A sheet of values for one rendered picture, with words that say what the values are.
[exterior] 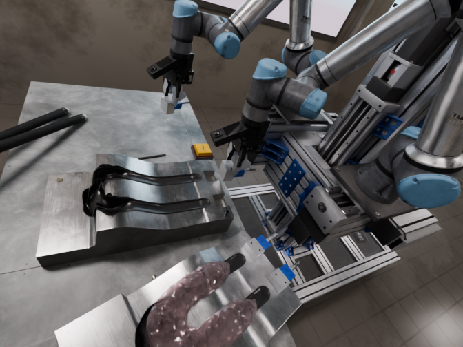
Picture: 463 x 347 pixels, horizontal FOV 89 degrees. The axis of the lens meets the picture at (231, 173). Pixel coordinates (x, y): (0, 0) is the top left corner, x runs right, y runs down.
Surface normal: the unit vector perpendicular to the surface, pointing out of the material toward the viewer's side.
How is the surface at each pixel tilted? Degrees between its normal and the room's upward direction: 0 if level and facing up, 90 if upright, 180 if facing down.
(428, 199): 97
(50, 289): 0
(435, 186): 97
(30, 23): 90
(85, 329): 0
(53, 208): 0
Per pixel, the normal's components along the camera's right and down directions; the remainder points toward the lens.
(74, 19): 0.36, 0.73
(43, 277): 0.29, -0.68
